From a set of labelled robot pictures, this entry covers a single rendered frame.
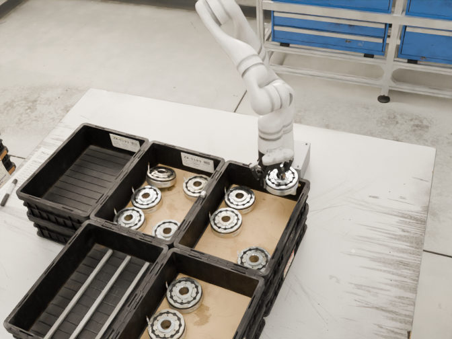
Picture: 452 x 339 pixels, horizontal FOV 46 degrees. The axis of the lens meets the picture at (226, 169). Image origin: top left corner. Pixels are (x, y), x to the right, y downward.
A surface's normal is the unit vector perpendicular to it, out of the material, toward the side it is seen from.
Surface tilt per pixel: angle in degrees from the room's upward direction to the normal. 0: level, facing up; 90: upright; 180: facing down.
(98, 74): 0
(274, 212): 0
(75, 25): 0
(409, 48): 90
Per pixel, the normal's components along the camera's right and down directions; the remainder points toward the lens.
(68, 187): -0.07, -0.72
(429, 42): -0.35, 0.67
